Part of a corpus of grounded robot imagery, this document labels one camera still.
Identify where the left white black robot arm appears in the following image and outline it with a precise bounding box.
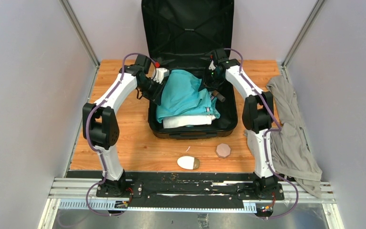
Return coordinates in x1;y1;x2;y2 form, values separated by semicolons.
82;53;164;197

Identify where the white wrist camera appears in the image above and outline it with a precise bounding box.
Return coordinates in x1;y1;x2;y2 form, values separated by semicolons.
208;60;216;71
152;62;170;84

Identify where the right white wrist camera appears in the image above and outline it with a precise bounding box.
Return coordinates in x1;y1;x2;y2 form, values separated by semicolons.
208;60;216;71

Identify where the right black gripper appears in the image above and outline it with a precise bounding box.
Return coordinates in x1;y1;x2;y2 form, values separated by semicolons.
199;67;224;94

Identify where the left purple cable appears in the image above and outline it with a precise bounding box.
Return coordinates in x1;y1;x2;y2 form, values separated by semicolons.
85;52;158;218

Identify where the aluminium corner post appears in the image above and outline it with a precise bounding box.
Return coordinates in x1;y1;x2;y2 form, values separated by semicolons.
59;0;100;69
282;0;326;68

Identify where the teal shirt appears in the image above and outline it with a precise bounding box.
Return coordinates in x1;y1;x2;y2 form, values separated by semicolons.
155;69;221;125

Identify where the white round compact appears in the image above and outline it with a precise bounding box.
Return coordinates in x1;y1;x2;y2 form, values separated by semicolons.
177;156;200;170

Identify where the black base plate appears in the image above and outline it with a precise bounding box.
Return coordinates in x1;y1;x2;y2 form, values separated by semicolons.
66;170;285;209

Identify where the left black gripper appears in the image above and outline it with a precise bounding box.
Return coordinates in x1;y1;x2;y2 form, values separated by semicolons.
138;77;165;105

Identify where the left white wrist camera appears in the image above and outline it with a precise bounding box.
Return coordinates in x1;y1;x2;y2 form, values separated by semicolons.
152;62;170;84

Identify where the white shirt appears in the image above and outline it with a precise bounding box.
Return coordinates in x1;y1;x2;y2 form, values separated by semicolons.
162;114;216;128

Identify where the grey shirt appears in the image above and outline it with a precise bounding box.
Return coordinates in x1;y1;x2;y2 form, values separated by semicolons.
247;76;322;198

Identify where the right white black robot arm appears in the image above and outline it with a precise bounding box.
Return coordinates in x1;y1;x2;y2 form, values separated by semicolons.
202;48;277;199

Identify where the brown grey cylinder bottle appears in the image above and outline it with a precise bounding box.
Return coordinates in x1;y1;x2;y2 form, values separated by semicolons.
212;90;226;103

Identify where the black suitcase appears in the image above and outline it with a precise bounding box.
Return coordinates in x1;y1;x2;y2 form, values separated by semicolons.
141;0;238;139

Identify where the left aluminium corner post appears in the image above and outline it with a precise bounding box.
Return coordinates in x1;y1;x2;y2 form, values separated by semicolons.
59;0;100;69

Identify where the aluminium rail frame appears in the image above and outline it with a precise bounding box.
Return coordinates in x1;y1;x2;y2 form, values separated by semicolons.
38;173;344;229

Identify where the right aluminium corner post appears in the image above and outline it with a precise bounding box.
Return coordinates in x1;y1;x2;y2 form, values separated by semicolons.
282;0;326;68

